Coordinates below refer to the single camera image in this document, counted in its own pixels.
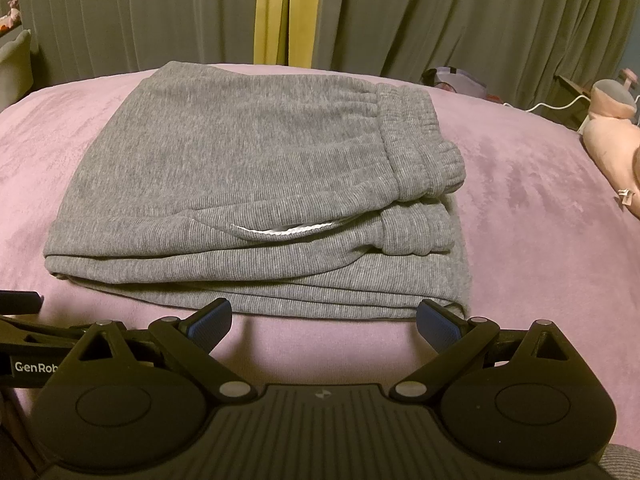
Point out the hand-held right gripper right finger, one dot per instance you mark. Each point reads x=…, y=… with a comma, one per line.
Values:
x=441, y=322

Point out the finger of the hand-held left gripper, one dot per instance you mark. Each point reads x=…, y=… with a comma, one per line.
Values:
x=20, y=300
x=40, y=329

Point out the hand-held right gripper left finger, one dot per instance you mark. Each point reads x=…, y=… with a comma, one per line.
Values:
x=210, y=320

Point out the grey sweat pants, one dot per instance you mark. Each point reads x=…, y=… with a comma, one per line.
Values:
x=240, y=170

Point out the pink fleece blanket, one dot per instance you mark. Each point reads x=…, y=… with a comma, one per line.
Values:
x=525, y=220

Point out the white cushioned chair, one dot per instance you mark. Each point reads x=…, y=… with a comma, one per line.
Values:
x=15, y=67

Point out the person's grey knit clothing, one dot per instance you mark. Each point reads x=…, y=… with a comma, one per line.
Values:
x=627, y=462

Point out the small pink plush toy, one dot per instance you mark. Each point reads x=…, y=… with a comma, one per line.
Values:
x=11, y=14

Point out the grey curtain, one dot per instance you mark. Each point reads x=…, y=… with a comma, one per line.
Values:
x=475, y=15
x=140, y=15

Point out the yellow curtain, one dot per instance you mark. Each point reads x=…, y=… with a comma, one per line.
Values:
x=285, y=10

